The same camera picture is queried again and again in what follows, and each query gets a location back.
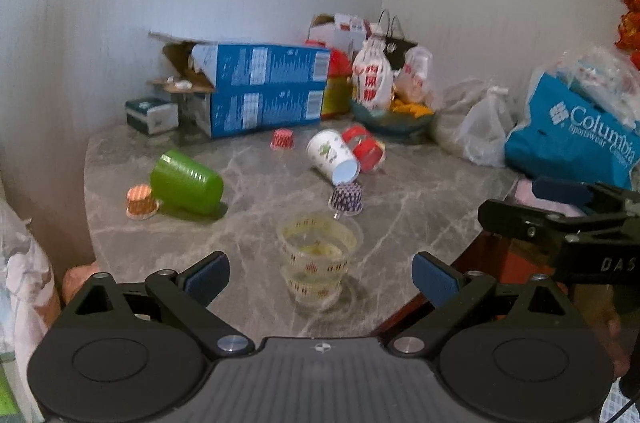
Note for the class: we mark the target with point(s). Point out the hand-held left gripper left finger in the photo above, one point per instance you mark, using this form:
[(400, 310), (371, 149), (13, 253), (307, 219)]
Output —
[(207, 277)]

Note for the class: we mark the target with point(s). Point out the black paper bag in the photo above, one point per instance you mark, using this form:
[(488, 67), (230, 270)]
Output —
[(402, 50)]

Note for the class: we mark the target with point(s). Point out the white green tissue box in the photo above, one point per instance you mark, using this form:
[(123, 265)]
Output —
[(150, 115)]

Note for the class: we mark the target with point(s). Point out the white red cardboard box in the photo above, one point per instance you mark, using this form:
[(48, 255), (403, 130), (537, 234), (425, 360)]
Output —
[(345, 32)]

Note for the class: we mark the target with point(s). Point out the white plastic bag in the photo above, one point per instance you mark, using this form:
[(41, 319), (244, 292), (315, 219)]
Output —
[(480, 128)]

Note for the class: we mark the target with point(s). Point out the clear red printed bag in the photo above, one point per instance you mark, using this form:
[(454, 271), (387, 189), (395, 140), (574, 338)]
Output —
[(416, 75)]

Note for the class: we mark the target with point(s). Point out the red yellow packet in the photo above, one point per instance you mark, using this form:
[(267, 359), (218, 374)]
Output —
[(337, 93)]

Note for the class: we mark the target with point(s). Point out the small purple striped paper cup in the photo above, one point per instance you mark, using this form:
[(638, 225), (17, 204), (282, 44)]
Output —
[(346, 198)]

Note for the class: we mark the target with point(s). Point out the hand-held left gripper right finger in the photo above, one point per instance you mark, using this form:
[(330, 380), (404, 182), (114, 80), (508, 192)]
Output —
[(434, 279)]

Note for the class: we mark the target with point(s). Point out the orange snacks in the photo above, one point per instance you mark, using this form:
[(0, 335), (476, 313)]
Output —
[(412, 107)]

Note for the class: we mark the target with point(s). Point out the white printed paper cup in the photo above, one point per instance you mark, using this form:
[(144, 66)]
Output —
[(327, 152)]

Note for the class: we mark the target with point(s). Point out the small pink paper cup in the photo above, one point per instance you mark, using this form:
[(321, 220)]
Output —
[(281, 139)]

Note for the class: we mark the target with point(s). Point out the white cloth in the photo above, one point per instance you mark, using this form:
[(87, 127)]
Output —
[(20, 283)]

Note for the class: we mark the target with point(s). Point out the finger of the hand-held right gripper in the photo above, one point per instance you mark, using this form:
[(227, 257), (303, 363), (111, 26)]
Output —
[(560, 191), (520, 220)]

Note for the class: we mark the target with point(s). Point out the pink cloth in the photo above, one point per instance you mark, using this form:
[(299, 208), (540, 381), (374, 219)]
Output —
[(80, 280)]

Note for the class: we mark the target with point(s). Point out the white red snack bag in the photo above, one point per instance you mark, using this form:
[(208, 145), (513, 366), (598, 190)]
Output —
[(372, 78)]

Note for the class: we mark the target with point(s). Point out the green plastic cup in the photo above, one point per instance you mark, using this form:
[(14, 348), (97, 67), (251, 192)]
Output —
[(186, 183)]

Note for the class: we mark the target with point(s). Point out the clear plastic bag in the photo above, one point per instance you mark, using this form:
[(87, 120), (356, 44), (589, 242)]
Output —
[(605, 78)]

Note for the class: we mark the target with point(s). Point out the teal bowl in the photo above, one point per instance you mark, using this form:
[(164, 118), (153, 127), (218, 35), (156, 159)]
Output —
[(390, 123)]

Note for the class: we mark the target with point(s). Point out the small orange paper cup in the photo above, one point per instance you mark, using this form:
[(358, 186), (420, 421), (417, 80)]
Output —
[(141, 203)]

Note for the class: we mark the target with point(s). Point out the blue shopping bag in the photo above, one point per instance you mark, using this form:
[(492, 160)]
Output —
[(565, 138)]

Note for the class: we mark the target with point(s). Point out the clear plastic cup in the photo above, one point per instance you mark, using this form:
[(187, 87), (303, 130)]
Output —
[(315, 253)]

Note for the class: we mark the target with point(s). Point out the blue cardboard box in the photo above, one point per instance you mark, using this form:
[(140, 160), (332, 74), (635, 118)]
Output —
[(265, 98)]

